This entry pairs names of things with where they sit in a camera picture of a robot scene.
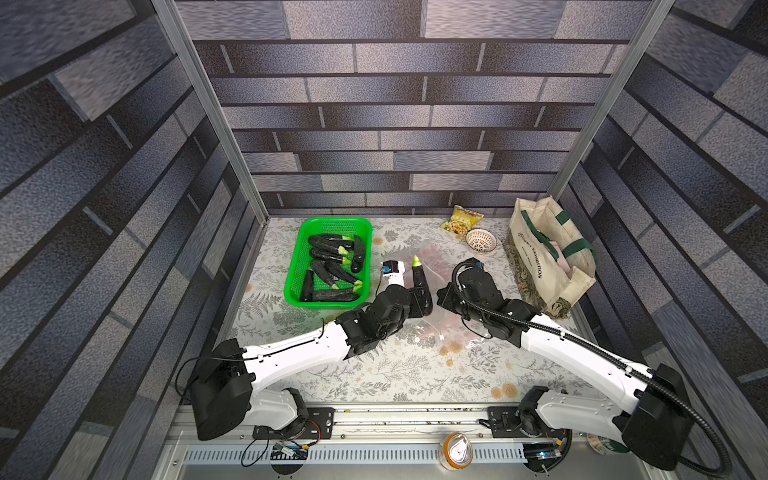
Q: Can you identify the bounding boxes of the large eggplant front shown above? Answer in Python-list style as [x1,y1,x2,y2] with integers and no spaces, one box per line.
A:
[312,288,359,303]

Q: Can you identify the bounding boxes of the long eggplant stem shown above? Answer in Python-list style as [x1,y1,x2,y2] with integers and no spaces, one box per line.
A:
[309,248,351,265]

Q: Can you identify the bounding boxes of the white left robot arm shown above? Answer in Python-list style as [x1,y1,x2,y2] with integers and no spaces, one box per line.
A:
[186,285,411,441]

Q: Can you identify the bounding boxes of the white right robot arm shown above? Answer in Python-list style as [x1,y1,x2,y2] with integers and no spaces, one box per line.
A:
[438,258,704,471]

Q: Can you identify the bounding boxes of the long eggplant centre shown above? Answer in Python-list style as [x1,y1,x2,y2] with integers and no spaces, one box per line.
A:
[325,261,362,285]

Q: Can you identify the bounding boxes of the small patterned bowl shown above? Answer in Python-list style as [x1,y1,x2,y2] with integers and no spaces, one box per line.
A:
[465,228,498,252]

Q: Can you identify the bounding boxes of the floral patterned table mat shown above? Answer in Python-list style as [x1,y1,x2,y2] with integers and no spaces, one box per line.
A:
[227,217,599,404]

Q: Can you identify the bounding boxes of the yellow snack packet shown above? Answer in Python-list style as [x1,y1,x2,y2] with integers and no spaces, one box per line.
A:
[441,205,484,239]

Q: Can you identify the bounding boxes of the green plastic basket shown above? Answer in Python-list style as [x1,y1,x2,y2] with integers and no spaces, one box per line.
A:
[284,217,373,310]

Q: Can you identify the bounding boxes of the tape roll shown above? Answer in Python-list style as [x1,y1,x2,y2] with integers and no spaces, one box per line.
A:
[438,432,474,471]

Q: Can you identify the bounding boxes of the green drink can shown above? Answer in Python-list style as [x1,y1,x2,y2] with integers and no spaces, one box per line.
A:
[587,434,630,456]

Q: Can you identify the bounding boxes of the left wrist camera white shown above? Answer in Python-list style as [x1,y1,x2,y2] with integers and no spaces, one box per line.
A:
[381,260,406,288]

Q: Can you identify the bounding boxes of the small eggplant at basket wall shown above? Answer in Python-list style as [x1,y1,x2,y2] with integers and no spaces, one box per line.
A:
[299,269,315,303]

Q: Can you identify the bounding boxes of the beige tote bag green handles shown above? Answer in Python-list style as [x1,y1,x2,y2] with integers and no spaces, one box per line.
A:
[504,197,597,320]

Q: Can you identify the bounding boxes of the black corrugated cable conduit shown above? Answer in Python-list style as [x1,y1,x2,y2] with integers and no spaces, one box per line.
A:
[451,257,733,478]

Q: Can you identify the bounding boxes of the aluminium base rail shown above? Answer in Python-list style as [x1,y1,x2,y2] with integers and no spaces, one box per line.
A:
[155,403,655,480]

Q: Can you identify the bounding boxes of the aluminium frame post right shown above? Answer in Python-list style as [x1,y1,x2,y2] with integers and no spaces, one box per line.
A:
[547,0,675,200]

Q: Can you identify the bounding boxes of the aluminium frame post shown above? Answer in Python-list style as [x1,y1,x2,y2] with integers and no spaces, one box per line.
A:
[151,0,269,225]
[547,0,675,200]

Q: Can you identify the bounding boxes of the aluminium frame post left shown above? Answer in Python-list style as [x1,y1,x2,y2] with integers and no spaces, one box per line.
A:
[151,0,269,225]

